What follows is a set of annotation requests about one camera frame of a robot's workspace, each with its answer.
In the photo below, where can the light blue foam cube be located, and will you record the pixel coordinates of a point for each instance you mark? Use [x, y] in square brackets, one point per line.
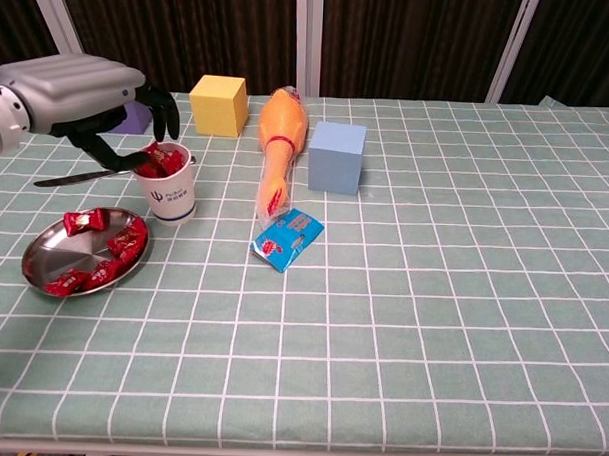
[334, 164]

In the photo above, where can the silver table knife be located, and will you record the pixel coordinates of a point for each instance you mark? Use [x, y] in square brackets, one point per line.
[66, 179]

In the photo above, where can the dark brown partition panel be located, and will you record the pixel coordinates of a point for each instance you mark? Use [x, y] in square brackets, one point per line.
[16, 28]
[416, 42]
[581, 47]
[191, 34]

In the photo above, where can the white paper cup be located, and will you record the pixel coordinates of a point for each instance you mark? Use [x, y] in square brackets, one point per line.
[173, 198]

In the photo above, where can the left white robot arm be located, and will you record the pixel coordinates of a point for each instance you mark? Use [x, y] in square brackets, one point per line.
[3, 127]

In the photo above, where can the white partition frame post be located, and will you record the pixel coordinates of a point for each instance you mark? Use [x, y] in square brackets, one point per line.
[308, 38]
[511, 50]
[61, 24]

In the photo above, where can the round metal plate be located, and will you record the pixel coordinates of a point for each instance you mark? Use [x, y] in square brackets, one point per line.
[68, 252]

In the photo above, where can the orange rubber chicken toy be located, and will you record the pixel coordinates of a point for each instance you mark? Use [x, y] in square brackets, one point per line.
[280, 122]

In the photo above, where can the blue snack packet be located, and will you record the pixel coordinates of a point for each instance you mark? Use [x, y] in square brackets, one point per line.
[286, 240]

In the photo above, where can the green checked tablecloth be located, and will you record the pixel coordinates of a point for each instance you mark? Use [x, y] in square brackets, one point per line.
[432, 292]

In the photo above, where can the purple foam cube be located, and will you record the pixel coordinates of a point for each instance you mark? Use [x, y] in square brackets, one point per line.
[138, 122]

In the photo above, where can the yellow foam cube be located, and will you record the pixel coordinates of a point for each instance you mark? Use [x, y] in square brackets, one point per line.
[216, 110]

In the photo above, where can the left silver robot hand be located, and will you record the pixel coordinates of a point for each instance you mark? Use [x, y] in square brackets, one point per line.
[69, 90]

